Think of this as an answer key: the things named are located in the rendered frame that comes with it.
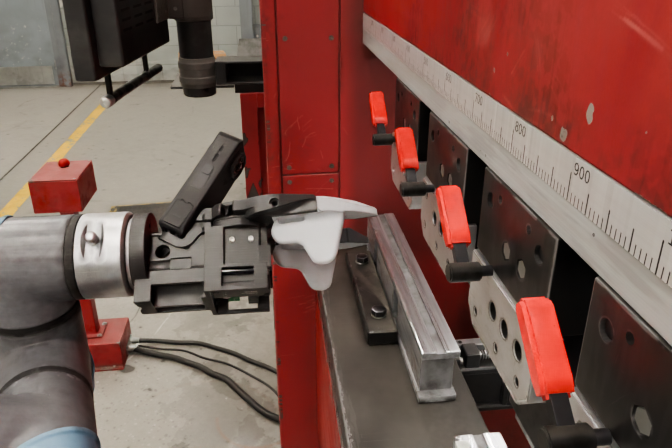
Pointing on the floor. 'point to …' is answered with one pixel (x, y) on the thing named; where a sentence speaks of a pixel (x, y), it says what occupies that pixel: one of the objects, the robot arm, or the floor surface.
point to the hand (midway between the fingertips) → (358, 220)
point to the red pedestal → (51, 173)
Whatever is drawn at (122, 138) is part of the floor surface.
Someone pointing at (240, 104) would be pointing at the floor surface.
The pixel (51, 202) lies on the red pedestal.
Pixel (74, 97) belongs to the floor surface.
